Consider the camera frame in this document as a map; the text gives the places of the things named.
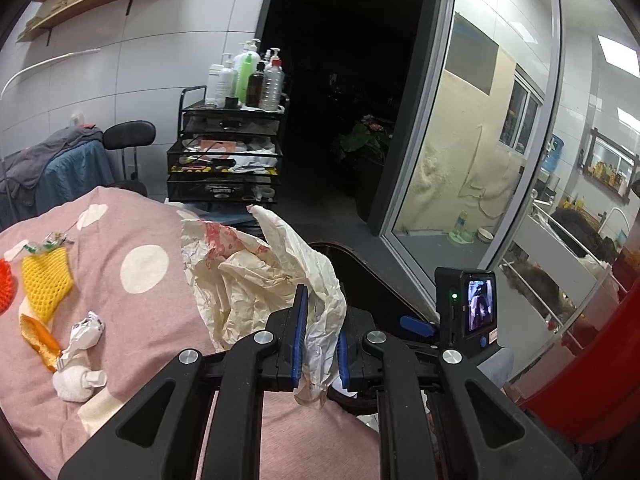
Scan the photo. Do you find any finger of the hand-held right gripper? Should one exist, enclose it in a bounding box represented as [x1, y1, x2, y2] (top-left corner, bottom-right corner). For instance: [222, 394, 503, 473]
[399, 315, 436, 339]

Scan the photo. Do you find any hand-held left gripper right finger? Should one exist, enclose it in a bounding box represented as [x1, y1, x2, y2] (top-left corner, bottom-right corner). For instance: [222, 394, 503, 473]
[336, 310, 583, 480]

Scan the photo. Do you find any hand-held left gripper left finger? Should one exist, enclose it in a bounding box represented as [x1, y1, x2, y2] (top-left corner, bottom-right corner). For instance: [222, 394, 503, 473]
[57, 284, 310, 480]

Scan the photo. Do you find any black trash bin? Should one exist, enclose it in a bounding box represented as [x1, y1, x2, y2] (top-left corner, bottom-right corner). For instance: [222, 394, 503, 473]
[307, 242, 441, 416]

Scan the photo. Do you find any white paper bag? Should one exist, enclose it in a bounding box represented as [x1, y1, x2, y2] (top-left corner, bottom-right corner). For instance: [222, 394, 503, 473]
[181, 204, 348, 411]

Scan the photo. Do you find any yellow foam fruit net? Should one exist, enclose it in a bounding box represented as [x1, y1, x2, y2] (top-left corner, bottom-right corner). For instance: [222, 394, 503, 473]
[21, 246, 75, 323]

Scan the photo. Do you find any green pet water dispenser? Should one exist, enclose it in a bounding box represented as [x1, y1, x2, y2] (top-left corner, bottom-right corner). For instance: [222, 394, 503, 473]
[449, 210, 476, 247]

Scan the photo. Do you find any grey furry animal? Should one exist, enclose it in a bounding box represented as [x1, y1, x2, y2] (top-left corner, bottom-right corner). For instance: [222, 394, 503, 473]
[502, 260, 568, 323]

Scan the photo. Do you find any pink polka-dot blanket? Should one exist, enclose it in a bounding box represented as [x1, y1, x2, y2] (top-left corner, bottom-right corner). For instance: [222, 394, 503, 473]
[0, 186, 386, 480]

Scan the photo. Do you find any dark furry animal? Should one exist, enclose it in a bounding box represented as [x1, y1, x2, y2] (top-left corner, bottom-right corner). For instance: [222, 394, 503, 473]
[550, 207, 617, 263]

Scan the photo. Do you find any black mesh trolley cart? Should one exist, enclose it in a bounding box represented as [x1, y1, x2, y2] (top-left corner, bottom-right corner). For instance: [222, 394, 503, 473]
[166, 86, 291, 206]

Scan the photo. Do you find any blue water jug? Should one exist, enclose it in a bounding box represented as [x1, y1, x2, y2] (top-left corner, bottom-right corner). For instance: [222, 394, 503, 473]
[542, 135, 566, 173]

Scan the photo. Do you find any potted plant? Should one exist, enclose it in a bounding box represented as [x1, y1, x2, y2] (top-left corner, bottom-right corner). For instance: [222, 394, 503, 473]
[337, 114, 393, 166]

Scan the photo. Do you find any glass door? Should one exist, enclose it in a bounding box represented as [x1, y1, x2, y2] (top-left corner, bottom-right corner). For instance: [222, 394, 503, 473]
[380, 0, 568, 323]

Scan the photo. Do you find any cream paper strip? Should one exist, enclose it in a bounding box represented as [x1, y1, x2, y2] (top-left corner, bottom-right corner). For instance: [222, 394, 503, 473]
[77, 387, 131, 436]

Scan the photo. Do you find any window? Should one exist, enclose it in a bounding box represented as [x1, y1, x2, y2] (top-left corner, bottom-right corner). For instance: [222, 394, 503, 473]
[500, 67, 546, 156]

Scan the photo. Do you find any clear bottle red cap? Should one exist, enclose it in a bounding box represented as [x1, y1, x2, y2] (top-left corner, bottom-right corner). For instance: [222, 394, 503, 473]
[260, 57, 286, 112]

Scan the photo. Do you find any brown bottle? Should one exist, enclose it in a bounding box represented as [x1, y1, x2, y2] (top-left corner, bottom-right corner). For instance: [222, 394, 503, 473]
[247, 62, 267, 109]

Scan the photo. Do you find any green bottle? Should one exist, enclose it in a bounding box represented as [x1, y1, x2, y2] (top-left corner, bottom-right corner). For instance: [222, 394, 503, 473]
[236, 54, 257, 107]

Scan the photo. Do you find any black stool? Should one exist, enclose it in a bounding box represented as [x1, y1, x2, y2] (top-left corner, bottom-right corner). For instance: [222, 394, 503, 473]
[102, 121, 157, 196]

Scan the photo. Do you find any white labelled pump bottle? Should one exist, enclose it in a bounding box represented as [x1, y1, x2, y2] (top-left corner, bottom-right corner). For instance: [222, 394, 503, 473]
[206, 54, 239, 107]

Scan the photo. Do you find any orange wrapper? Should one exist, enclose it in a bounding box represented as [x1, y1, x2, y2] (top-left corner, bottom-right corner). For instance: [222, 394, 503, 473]
[19, 314, 63, 373]

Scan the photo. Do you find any small green wrapper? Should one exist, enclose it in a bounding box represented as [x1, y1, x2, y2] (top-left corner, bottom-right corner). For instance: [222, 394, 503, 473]
[26, 230, 76, 256]

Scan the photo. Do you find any blue covered massage bed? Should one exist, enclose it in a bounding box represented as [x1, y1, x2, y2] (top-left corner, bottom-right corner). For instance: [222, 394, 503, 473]
[0, 135, 116, 231]

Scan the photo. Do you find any tall white pump bottle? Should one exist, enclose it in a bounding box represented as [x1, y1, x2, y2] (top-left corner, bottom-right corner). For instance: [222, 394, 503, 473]
[232, 38, 262, 68]

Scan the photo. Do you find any orange foam fruit net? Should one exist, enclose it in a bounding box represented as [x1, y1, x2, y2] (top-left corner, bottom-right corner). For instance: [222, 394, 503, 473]
[0, 259, 15, 316]

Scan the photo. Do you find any grey blanket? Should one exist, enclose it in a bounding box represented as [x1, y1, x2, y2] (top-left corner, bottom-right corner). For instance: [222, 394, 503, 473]
[0, 127, 103, 203]

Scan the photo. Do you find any white floor lamp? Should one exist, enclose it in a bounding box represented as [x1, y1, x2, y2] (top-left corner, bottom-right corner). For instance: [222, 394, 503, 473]
[0, 47, 101, 101]

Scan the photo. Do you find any wooden framed wall rack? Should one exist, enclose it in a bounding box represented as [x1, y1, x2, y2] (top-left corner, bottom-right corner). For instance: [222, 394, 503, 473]
[579, 127, 640, 206]

